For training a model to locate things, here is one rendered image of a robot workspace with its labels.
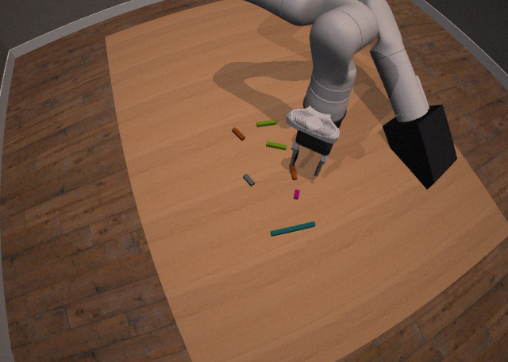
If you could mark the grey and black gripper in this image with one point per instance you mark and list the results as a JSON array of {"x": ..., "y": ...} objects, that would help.
[{"x": 315, "y": 119}]

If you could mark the orange rod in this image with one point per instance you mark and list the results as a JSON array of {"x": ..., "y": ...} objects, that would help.
[
  {"x": 293, "y": 172},
  {"x": 238, "y": 134}
]

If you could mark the grey rod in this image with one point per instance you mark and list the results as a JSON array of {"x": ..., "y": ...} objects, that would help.
[{"x": 248, "y": 180}]

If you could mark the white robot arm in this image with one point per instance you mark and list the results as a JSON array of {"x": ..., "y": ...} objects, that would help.
[{"x": 337, "y": 35}]

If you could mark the turquoise rod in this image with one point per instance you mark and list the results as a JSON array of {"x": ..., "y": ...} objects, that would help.
[{"x": 292, "y": 228}]

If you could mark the lime green rod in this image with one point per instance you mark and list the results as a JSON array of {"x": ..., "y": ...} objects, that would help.
[
  {"x": 276, "y": 145},
  {"x": 265, "y": 123}
]

